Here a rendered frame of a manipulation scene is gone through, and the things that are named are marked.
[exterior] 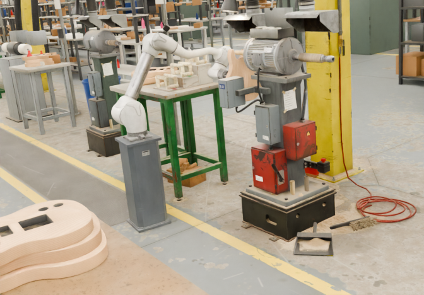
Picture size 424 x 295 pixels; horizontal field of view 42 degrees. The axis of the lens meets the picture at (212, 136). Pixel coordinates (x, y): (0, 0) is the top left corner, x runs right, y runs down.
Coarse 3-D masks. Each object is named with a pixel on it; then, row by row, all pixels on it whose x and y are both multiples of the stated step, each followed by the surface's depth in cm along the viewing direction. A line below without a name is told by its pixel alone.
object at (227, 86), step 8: (224, 80) 377; (232, 80) 378; (240, 80) 382; (224, 88) 378; (232, 88) 379; (240, 88) 384; (224, 96) 381; (232, 96) 380; (240, 96) 385; (224, 104) 383; (232, 104) 381; (240, 104) 386
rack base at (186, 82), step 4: (180, 76) 471; (192, 76) 467; (196, 76) 469; (172, 80) 476; (180, 80) 465; (184, 80) 463; (188, 80) 465; (192, 80) 468; (196, 80) 470; (180, 84) 466; (184, 84) 464; (188, 84) 466; (192, 84) 469; (196, 84) 471; (184, 88) 465
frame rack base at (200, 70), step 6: (186, 66) 483; (192, 66) 474; (198, 66) 469; (204, 66) 472; (210, 66) 476; (198, 72) 470; (204, 72) 474; (198, 78) 471; (204, 78) 475; (210, 78) 478
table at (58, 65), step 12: (60, 60) 750; (24, 72) 734; (36, 72) 722; (48, 72) 791; (36, 84) 724; (48, 84) 798; (36, 96) 727; (24, 108) 777; (36, 108) 731; (48, 108) 800; (60, 108) 790; (72, 108) 762; (24, 120) 779; (36, 120) 743; (72, 120) 765
